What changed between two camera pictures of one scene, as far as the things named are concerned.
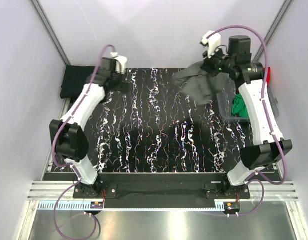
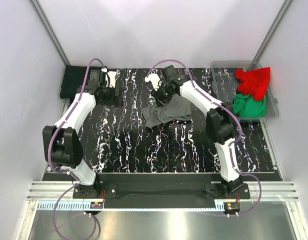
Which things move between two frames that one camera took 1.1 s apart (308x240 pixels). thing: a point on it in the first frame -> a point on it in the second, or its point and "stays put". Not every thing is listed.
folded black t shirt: [73, 79] stays put
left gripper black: [121, 86] -> [115, 101]
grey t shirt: [200, 85] -> [177, 108]
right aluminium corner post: [273, 29] stays put
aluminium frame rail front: [259, 191] stays put
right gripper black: [207, 64] -> [160, 100]
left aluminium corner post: [50, 31] stays put
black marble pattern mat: [147, 123] stays put
